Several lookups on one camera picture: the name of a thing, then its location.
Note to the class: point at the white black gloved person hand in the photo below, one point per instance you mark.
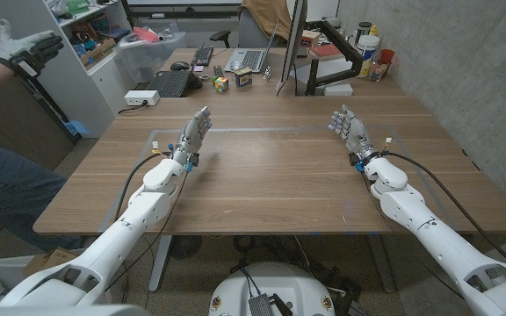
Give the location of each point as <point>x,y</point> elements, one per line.
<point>24,48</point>

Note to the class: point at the small printed tin box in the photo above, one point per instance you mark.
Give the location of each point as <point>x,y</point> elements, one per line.
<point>243,78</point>

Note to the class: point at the white plastic jar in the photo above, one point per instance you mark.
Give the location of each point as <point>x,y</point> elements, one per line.
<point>368,48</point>

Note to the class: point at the person in blue jeans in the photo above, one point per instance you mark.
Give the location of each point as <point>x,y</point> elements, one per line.
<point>11,188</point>

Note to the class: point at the black round fan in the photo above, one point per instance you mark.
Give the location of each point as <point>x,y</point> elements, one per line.
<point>185,246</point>

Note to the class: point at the white shelf cabinet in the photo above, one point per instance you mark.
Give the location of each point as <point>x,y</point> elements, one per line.
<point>73,92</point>

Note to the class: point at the black remote control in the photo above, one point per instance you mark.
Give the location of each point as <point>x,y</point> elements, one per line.
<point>218,71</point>

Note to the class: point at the red book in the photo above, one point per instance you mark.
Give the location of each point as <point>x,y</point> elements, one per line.
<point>325,51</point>

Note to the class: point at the red cup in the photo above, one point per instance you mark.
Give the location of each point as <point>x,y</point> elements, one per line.
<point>387,56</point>

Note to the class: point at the white plastic bin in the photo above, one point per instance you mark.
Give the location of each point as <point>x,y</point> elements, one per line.
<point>2,267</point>

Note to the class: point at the brown cardboard shelf box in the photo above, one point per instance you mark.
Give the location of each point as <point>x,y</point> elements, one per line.
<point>99,52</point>

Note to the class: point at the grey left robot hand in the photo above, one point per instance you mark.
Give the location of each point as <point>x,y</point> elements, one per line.
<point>191,136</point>

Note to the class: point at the orange white small box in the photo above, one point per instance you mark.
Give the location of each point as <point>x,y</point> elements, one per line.
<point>311,38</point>

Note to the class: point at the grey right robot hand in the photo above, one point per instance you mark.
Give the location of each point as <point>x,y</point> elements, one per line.
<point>354,131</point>

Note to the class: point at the pink package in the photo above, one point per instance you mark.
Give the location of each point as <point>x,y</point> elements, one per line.
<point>145,34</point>

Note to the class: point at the clear plastic storage bin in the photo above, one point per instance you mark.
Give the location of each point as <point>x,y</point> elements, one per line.
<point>147,59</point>

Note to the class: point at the tan jacket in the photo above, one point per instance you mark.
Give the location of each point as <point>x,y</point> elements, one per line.
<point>266,15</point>

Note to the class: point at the grey office chair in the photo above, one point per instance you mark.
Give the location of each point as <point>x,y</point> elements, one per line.
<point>253,33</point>

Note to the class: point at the silver open laptop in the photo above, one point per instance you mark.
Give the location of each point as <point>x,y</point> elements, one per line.
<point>248,59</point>

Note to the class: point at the black slim keyboard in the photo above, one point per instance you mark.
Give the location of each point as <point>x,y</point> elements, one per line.
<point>202,55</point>

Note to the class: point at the small metal figure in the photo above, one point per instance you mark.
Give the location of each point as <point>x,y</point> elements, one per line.
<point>267,73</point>

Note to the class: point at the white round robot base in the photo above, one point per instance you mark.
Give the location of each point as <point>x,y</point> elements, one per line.
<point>279,281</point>

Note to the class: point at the grey table leg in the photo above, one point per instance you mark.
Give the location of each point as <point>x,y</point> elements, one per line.
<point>380,263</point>

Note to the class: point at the white paper sheet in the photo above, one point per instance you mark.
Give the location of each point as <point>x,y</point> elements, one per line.
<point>336,66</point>

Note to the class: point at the flat brown cardboard box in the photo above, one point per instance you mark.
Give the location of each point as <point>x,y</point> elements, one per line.
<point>46,261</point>

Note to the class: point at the black computer mouse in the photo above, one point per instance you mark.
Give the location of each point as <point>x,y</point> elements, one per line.
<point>180,66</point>

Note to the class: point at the blue tape piece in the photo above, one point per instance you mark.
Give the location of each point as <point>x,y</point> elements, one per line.
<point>77,127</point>

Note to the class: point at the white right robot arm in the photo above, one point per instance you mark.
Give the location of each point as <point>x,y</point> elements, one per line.
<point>433,237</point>

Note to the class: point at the clear glass with items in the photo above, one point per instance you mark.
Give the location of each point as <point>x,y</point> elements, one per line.
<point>378,72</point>

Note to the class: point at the colourful puzzle cube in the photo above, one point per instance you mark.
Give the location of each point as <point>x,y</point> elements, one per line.
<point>221,84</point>

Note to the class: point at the small clear glass jar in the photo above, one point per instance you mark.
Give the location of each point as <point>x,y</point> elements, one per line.
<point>235,66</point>

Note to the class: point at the small white flat box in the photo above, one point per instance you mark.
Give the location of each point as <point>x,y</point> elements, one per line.
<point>338,90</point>

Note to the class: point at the yellow bottle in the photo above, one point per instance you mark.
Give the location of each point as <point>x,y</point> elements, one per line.
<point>373,30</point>

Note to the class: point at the white power strip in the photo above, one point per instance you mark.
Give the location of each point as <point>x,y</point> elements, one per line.
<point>141,97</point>

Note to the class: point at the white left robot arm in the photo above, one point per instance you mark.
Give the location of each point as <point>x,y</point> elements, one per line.
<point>117,237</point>

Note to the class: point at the black laptop keyboard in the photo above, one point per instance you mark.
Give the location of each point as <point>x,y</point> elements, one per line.
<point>171,83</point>

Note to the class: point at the computer monitor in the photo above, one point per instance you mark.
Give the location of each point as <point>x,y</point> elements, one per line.
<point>294,39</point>

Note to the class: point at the white table leg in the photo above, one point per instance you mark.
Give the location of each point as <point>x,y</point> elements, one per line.
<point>160,263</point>

